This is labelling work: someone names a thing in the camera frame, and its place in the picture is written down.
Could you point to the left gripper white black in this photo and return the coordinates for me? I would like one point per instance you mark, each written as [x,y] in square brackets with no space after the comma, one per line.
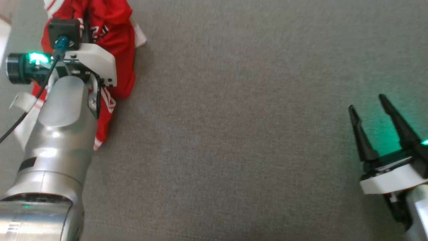
[97,60]

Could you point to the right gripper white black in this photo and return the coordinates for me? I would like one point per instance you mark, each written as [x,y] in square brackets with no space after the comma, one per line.
[391,179]

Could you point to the red jersey thin white stripes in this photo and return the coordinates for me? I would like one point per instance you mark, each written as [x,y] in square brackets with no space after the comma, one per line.
[113,57]

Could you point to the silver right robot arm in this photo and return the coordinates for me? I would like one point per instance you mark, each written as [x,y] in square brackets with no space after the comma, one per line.
[419,214]

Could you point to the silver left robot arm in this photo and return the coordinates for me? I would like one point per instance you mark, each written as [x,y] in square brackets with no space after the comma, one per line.
[57,150]

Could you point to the white floor rug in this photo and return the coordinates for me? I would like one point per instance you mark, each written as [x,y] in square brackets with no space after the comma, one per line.
[4,40]

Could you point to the grey sofa seat cushion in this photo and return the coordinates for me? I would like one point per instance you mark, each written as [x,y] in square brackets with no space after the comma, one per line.
[234,134]

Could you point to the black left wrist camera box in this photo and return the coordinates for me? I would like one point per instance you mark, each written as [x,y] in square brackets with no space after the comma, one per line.
[65,28]

